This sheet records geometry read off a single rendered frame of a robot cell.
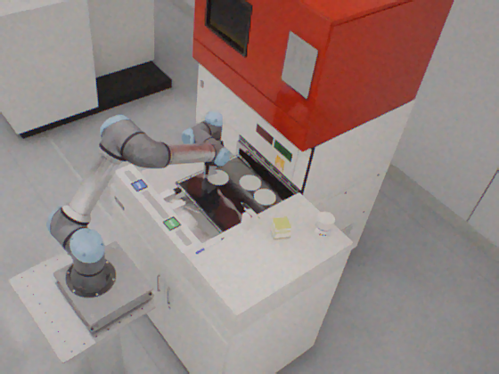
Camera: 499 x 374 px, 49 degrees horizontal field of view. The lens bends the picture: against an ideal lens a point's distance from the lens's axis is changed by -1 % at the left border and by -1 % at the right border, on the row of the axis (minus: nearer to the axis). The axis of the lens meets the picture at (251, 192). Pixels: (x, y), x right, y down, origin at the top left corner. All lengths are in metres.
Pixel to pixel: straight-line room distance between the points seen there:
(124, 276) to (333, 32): 1.20
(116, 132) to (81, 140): 2.19
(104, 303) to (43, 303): 0.25
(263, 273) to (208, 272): 0.21
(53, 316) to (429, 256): 2.43
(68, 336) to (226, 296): 0.60
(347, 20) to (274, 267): 0.96
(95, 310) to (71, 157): 2.04
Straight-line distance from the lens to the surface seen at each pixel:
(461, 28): 3.50
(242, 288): 2.09
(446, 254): 3.82
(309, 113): 2.14
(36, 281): 2.33
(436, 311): 3.51
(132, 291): 2.18
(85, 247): 2.02
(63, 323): 2.21
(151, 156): 1.91
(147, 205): 2.34
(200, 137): 2.24
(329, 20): 1.95
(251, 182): 2.56
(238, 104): 2.61
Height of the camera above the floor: 2.69
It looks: 46 degrees down
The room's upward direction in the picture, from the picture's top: 9 degrees clockwise
